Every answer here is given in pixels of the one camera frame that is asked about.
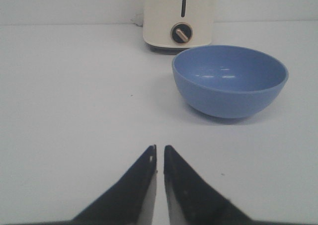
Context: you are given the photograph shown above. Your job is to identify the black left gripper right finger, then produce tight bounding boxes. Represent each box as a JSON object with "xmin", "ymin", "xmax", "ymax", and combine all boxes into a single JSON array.
[{"xmin": 163, "ymin": 145, "xmax": 253, "ymax": 223}]

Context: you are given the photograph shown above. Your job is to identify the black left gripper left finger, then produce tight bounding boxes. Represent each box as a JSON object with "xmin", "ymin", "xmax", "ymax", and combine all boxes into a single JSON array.
[{"xmin": 72, "ymin": 145, "xmax": 158, "ymax": 223}]

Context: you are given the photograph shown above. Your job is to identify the blue plastic bowl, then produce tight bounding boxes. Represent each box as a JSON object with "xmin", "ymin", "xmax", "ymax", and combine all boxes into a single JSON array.
[{"xmin": 172, "ymin": 45, "xmax": 289, "ymax": 119}]

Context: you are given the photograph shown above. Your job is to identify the white two-slot toaster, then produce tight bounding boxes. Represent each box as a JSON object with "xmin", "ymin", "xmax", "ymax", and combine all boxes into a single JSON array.
[{"xmin": 143, "ymin": 0, "xmax": 216, "ymax": 51}]

